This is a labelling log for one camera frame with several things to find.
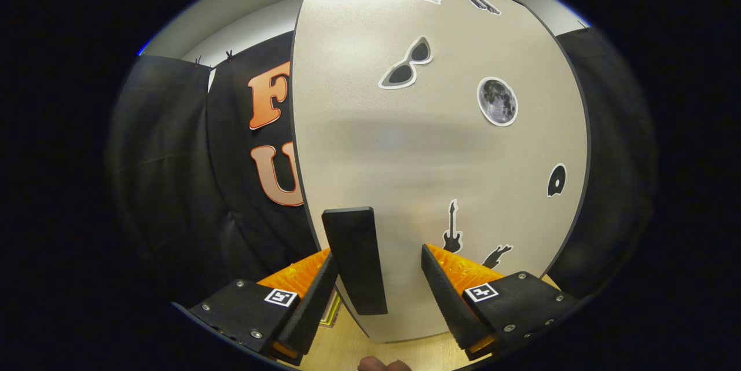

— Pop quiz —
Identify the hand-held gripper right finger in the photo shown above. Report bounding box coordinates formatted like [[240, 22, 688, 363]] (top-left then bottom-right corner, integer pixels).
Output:
[[420, 244, 579, 360]]

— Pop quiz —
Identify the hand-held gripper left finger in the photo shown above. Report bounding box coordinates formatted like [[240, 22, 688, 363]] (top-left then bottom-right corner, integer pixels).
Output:
[[188, 247, 339, 367]]

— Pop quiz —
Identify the black door handle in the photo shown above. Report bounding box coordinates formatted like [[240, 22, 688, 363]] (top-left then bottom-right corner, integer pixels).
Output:
[[321, 207, 388, 316]]

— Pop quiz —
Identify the beige shoe cabinet door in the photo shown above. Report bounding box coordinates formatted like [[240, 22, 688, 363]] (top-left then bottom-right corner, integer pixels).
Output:
[[289, 0, 591, 344]]

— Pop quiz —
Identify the yellow edged book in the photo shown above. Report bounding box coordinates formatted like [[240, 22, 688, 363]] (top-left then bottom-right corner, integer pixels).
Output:
[[320, 292, 342, 328]]

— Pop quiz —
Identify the black backdrop cloth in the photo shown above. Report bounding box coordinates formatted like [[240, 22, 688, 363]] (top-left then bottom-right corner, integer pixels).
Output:
[[107, 27, 658, 302]]

